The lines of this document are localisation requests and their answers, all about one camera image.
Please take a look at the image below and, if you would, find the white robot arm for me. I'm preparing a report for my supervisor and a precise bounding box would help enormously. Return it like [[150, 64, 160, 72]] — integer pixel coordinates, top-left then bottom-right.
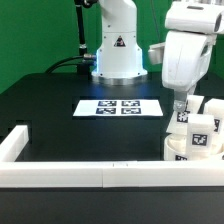
[[92, 0, 224, 112]]

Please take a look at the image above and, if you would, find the white marker sheet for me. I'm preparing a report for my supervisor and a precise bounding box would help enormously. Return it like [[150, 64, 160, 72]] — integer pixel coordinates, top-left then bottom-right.
[[73, 99, 163, 117]]

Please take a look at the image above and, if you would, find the white round stool seat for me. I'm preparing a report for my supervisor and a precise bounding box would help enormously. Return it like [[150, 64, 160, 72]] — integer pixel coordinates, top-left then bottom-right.
[[163, 134, 224, 161]]

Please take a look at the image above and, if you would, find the white U-shaped fence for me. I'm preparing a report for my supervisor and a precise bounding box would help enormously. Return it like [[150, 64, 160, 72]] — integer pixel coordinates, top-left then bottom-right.
[[0, 125, 224, 188]]

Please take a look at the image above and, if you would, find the black cable with connector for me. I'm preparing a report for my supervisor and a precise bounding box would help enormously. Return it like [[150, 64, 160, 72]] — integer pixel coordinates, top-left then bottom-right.
[[45, 53, 98, 75]]

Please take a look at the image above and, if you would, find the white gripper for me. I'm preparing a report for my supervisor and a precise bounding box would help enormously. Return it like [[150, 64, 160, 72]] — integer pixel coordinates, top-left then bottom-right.
[[148, 31, 216, 112]]

